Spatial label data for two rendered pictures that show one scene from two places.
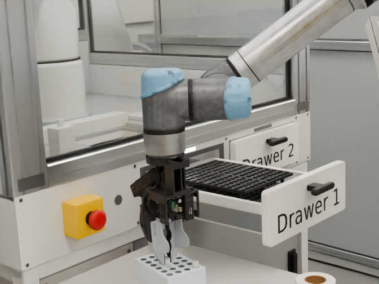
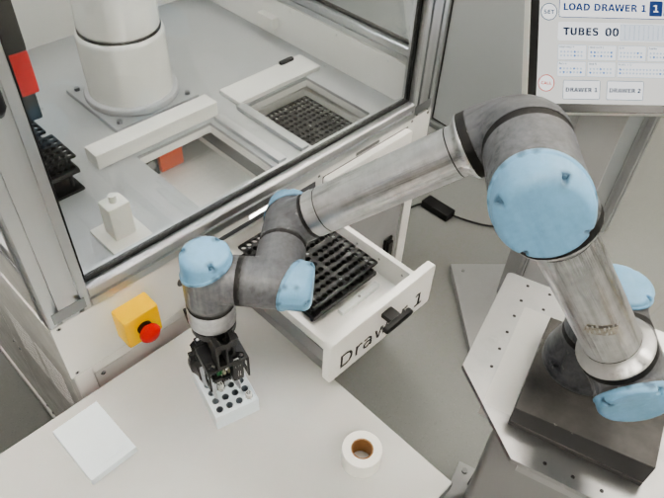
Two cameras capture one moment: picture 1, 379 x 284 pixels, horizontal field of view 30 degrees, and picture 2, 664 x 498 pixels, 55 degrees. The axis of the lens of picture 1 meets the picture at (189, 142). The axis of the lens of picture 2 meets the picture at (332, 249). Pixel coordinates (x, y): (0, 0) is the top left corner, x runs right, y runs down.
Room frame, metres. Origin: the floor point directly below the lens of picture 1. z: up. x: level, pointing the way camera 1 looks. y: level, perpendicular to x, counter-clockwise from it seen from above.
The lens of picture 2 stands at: (0.62, -0.15, 1.81)
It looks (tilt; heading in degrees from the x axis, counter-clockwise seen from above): 45 degrees down; 1
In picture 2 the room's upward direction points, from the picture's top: 3 degrees clockwise
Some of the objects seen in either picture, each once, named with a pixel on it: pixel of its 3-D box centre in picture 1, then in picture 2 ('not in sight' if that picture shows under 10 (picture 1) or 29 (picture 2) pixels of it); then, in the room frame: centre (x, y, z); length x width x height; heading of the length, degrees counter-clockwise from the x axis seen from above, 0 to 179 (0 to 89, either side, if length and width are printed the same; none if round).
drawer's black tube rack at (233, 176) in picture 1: (229, 187); (306, 264); (1.51, -0.08, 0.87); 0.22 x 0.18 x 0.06; 48
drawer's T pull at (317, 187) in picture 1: (317, 187); (392, 316); (1.36, -0.25, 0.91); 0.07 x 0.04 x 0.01; 138
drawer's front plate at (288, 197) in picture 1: (306, 200); (380, 319); (1.38, -0.23, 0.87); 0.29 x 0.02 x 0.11; 138
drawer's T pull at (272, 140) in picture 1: (274, 141); not in sight; (1.81, -0.22, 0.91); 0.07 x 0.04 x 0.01; 138
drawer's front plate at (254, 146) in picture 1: (266, 151); (368, 171); (1.83, -0.20, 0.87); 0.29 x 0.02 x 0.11; 138
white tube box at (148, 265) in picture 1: (169, 271); (224, 387); (1.27, 0.05, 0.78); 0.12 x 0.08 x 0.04; 33
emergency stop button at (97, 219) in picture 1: (95, 219); (148, 331); (1.31, 0.19, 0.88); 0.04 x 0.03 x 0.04; 138
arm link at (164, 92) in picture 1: (164, 100); (209, 277); (1.24, 0.04, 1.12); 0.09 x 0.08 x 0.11; 88
